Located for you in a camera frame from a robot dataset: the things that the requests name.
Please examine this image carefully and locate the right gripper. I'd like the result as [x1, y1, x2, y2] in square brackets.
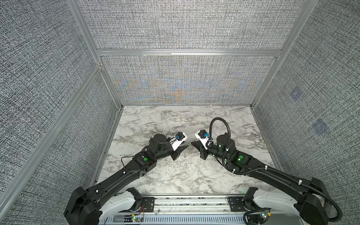
[191, 140, 231, 164]

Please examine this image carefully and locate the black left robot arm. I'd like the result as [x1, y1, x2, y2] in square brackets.
[64, 132, 188, 225]

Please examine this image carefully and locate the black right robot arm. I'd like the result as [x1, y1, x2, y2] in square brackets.
[191, 130, 343, 225]

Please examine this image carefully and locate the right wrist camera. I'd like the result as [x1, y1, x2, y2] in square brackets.
[195, 129, 213, 150]

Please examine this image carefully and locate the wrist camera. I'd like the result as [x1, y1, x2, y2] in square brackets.
[195, 129, 213, 150]
[171, 132, 188, 151]

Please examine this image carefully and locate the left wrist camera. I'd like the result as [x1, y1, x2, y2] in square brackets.
[171, 132, 188, 151]

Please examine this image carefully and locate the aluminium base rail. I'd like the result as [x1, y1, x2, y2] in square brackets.
[73, 193, 299, 217]

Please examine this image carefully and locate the grey slotted cable duct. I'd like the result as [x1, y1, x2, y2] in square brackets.
[99, 214, 245, 225]

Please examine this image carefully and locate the black corrugated cable conduit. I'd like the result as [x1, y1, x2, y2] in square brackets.
[208, 117, 343, 223]

